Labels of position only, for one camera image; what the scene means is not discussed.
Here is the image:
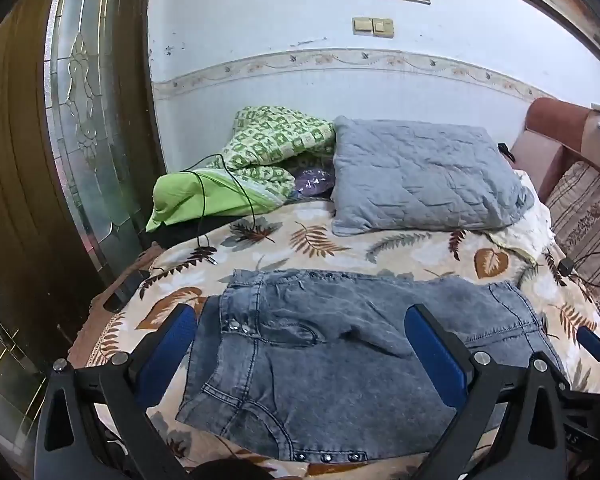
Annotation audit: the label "wooden door with glass panel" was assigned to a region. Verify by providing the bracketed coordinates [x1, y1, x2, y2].
[0, 0, 166, 411]

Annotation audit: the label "black adapter cable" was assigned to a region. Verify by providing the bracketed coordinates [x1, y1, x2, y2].
[570, 245, 600, 291]

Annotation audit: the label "grey-blue denim pants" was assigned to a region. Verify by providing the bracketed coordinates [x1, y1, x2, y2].
[176, 269, 568, 463]

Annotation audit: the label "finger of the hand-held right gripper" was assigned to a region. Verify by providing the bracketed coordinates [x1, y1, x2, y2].
[577, 326, 600, 378]

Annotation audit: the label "purple cloth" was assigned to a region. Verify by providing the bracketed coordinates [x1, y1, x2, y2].
[294, 165, 336, 200]

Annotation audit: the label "leaf-print bed blanket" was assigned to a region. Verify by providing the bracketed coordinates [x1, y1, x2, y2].
[67, 200, 600, 480]

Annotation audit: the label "green patterned blanket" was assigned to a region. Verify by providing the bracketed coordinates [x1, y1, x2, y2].
[207, 106, 337, 206]

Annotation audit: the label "cream cloth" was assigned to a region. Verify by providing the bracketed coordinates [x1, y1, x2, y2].
[485, 170, 553, 261]

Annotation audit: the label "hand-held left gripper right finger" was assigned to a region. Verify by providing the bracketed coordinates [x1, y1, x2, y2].
[404, 304, 568, 480]

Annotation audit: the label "lime green cloth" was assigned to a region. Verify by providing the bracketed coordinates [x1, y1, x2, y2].
[146, 167, 273, 232]

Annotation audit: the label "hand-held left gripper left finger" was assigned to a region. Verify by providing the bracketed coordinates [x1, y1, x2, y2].
[34, 302, 199, 480]

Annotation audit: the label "thin black cable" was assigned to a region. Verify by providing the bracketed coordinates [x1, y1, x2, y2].
[182, 154, 261, 253]

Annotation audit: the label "striped floral cushion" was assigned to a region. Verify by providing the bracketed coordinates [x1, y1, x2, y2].
[545, 160, 600, 341]

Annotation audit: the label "pink-brown sofa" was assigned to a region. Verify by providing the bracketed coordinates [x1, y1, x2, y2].
[510, 97, 600, 211]

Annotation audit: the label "grey quilted pillow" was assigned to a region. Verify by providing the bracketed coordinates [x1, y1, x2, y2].
[331, 116, 536, 237]

